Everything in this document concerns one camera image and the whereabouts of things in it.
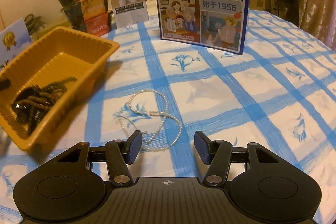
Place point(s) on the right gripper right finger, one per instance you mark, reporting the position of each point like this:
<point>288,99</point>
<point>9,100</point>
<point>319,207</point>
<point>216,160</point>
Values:
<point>217,155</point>

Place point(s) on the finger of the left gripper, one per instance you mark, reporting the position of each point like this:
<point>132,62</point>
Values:
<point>4,84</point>

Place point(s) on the blue checked tablecloth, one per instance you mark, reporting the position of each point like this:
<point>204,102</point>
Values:
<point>280,93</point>

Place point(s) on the orange plastic tray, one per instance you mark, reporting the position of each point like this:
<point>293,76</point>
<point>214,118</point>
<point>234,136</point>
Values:
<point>58,55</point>

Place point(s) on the small white product box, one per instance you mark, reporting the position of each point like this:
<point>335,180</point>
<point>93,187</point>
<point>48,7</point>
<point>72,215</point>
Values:
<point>129,12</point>

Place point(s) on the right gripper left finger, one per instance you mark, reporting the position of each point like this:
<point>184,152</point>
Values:
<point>118,155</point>

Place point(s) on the white blue milk carton box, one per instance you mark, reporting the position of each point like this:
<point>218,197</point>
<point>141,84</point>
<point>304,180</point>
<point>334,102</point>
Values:
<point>14,39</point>

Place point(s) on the bottom red noodle bowl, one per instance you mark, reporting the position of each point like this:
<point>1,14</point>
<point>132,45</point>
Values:
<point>98,26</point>

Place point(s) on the middle orange noodle bowl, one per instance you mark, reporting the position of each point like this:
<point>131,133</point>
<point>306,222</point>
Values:
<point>84,10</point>

